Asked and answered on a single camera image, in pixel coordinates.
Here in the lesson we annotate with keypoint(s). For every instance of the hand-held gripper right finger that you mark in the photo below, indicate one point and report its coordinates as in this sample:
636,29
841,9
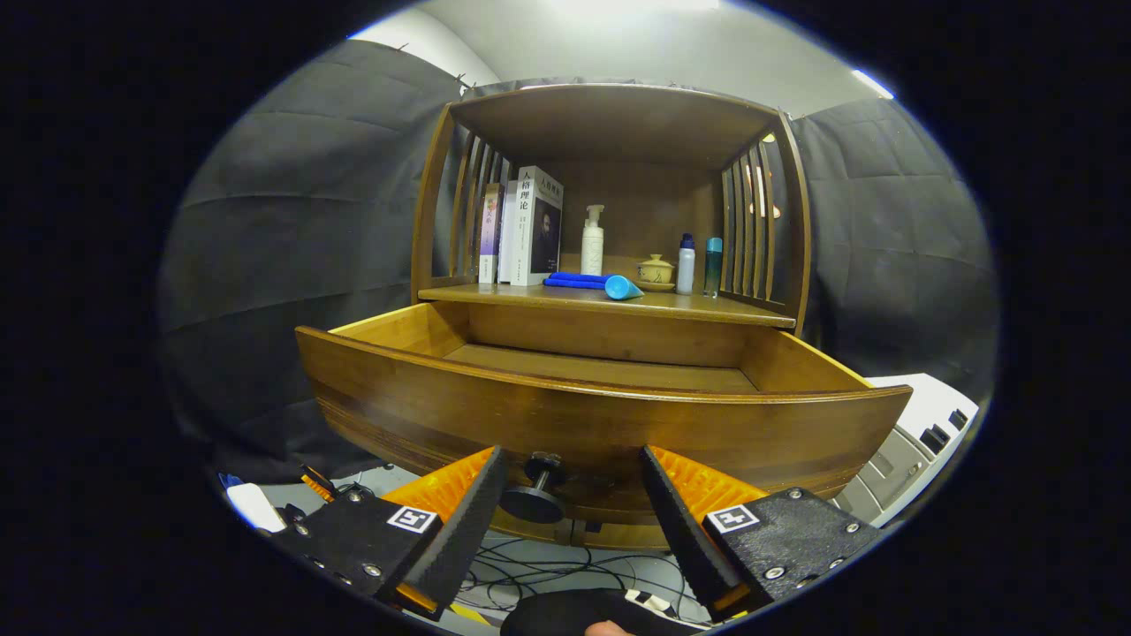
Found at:
682,530

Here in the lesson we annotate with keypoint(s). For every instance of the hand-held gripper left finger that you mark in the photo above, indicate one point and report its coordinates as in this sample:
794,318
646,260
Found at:
468,521

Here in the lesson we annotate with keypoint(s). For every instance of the black round drawer knob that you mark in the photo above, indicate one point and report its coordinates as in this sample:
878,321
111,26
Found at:
532,505

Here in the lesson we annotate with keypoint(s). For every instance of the wooden drawer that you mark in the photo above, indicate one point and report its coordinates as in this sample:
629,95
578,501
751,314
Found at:
530,424

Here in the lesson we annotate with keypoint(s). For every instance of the blue and white tube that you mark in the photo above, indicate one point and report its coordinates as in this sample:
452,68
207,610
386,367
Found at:
623,288

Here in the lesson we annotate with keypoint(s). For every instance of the wooden countertop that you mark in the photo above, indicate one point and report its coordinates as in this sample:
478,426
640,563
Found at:
689,305

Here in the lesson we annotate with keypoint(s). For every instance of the white metal drawer unit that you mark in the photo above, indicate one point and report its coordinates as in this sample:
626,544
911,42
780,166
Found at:
919,406

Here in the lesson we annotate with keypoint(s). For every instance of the wooden cabinet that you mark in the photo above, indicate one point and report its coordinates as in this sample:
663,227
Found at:
610,124

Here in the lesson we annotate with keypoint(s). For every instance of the white power strip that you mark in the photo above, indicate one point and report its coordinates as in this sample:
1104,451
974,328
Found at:
654,603

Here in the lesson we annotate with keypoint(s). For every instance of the orange and black tool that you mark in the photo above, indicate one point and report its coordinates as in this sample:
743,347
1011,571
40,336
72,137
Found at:
316,484

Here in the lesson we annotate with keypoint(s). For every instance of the white plastic device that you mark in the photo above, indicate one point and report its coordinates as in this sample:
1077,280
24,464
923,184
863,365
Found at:
254,506

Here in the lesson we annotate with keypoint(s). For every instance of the yellow lidded teacup with saucer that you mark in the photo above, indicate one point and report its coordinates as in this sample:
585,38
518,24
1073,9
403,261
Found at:
656,272

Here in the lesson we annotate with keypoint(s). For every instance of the white bottle with blue cap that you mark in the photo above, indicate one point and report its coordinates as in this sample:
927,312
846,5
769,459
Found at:
686,269

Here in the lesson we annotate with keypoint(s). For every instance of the folded blue cloth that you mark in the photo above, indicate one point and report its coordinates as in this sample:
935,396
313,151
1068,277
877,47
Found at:
570,280

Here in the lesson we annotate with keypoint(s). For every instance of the teal bottle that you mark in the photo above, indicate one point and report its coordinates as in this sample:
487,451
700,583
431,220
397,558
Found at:
713,265

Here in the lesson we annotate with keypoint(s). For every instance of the thin white book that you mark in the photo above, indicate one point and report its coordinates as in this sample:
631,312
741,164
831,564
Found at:
506,238

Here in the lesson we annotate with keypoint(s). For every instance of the purple and white book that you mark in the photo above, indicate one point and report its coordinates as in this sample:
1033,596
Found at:
489,230

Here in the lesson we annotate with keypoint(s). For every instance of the white pump bottle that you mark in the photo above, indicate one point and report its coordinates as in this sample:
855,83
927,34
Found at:
592,252

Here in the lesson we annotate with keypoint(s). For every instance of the thick white portrait book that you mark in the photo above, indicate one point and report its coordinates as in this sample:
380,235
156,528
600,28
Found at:
539,230

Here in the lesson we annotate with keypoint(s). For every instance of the black backdrop cloth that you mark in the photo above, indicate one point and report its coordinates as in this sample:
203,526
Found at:
292,265

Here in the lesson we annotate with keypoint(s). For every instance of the small ceiling light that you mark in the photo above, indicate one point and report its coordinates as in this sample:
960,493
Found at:
873,84

